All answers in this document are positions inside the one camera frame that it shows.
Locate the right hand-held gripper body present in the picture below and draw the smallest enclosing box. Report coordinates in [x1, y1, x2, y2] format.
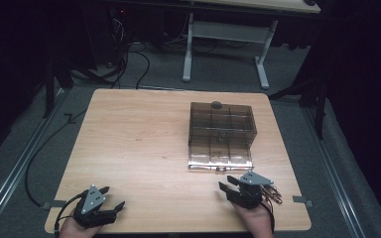
[227, 171, 275, 210]

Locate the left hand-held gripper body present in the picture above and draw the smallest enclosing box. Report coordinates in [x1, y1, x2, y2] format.
[71, 184, 117, 229]

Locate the smoky clear plastic compartment box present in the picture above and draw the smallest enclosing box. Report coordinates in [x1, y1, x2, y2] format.
[187, 100, 258, 173]

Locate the person's right hand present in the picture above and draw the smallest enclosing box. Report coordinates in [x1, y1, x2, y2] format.
[232, 200, 275, 238]

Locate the person's left hand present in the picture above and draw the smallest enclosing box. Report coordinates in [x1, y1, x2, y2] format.
[59, 216, 104, 238]

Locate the black stand leg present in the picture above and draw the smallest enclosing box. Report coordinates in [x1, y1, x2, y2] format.
[268, 73, 329, 141]
[42, 59, 75, 119]

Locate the brown and black wire bundle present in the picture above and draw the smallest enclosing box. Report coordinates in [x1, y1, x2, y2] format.
[259, 183, 284, 233]

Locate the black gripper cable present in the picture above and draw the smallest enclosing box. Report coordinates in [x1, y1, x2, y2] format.
[54, 192, 90, 238]

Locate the black floor cable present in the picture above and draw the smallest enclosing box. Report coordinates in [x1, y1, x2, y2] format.
[24, 108, 88, 208]

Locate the metal floor rail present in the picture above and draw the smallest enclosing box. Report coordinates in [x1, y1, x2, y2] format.
[0, 88, 67, 232]
[302, 107, 368, 238]

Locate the black cable tangle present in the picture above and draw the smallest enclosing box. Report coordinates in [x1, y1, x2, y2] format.
[70, 13, 152, 91]

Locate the white metal desk frame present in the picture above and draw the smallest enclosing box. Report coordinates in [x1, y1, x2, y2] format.
[182, 12, 280, 90]

